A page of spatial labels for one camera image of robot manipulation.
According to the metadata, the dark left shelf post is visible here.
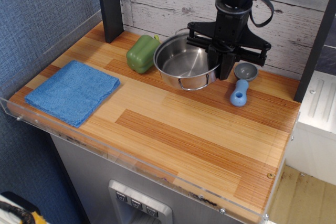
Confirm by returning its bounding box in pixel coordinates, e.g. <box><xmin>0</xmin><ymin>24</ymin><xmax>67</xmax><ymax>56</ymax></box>
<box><xmin>99</xmin><ymin>0</ymin><xmax>124</xmax><ymax>43</ymax></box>

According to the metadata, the dark right shelf post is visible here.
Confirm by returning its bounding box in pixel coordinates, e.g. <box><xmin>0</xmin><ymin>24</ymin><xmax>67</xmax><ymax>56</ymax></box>
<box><xmin>293</xmin><ymin>0</ymin><xmax>335</xmax><ymax>102</ymax></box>

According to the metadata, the silver toy fridge cabinet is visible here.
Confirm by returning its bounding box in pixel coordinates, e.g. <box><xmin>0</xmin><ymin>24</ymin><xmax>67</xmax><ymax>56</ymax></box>
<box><xmin>51</xmin><ymin>135</ymin><xmax>238</xmax><ymax>223</ymax></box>

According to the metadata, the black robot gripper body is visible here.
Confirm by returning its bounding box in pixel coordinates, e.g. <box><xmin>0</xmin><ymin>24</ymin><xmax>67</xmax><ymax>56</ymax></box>
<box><xmin>187</xmin><ymin>6</ymin><xmax>271</xmax><ymax>66</ymax></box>

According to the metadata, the folded blue cloth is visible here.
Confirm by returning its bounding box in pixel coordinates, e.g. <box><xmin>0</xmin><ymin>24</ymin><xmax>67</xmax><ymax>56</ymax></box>
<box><xmin>25</xmin><ymin>60</ymin><xmax>120</xmax><ymax>128</ymax></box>

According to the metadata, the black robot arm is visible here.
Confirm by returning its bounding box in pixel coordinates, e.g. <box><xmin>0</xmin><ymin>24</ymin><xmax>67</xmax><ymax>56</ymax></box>
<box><xmin>187</xmin><ymin>0</ymin><xmax>274</xmax><ymax>80</ymax></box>

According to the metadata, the stainless steel pot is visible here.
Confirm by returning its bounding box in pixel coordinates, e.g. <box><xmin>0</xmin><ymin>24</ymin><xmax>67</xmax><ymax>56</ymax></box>
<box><xmin>153</xmin><ymin>28</ymin><xmax>219</xmax><ymax>91</ymax></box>

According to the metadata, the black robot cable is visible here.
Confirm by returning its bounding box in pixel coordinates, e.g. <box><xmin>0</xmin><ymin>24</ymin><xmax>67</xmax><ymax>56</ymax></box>
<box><xmin>248</xmin><ymin>0</ymin><xmax>275</xmax><ymax>28</ymax></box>

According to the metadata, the clear acrylic table guard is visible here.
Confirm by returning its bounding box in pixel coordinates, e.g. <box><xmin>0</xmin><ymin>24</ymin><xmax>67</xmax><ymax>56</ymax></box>
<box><xmin>8</xmin><ymin>23</ymin><xmax>299</xmax><ymax>223</ymax></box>

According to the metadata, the white side cabinet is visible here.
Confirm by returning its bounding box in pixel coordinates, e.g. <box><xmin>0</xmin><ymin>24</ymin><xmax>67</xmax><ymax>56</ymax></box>
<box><xmin>285</xmin><ymin>71</ymin><xmax>335</xmax><ymax>185</ymax></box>

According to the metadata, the black yellow bag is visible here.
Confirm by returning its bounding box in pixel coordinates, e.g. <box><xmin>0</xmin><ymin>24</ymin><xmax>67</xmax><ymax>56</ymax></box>
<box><xmin>1</xmin><ymin>191</ymin><xmax>48</xmax><ymax>223</ymax></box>

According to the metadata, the green toy bell pepper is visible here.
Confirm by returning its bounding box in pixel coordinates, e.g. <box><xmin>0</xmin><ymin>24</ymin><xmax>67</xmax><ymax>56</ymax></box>
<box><xmin>126</xmin><ymin>35</ymin><xmax>160</xmax><ymax>74</ymax></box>

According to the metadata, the silver dispenser button panel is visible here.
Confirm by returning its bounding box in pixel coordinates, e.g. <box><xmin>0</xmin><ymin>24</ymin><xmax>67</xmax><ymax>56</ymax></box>
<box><xmin>108</xmin><ymin>179</ymin><xmax>173</xmax><ymax>223</ymax></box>

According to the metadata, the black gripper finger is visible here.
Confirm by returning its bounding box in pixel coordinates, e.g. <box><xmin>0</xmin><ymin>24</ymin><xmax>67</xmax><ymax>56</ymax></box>
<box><xmin>206</xmin><ymin>45</ymin><xmax>223</xmax><ymax>70</ymax></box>
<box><xmin>219</xmin><ymin>52</ymin><xmax>239</xmax><ymax>80</ymax></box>

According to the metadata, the dark shelf post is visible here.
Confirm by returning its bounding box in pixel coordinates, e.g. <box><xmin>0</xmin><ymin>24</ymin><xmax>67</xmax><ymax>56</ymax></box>
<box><xmin>99</xmin><ymin>0</ymin><xmax>124</xmax><ymax>43</ymax></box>
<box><xmin>293</xmin><ymin>0</ymin><xmax>335</xmax><ymax>102</ymax></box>

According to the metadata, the blue grey toy scoop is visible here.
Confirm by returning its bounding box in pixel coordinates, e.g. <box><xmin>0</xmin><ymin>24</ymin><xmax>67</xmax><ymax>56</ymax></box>
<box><xmin>230</xmin><ymin>62</ymin><xmax>259</xmax><ymax>107</ymax></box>

